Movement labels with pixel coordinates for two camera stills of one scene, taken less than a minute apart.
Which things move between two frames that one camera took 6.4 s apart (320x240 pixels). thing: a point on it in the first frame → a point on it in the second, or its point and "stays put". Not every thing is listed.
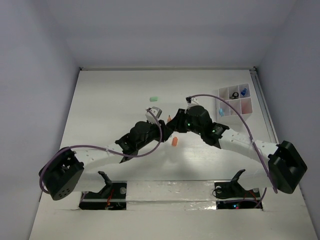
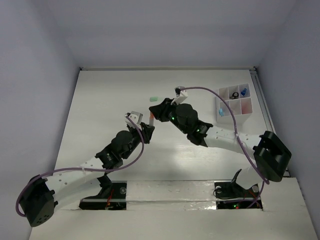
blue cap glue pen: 243,93 stays put
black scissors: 234,95 stays put
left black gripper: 165,131 → 145,130
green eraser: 154,99 stays put
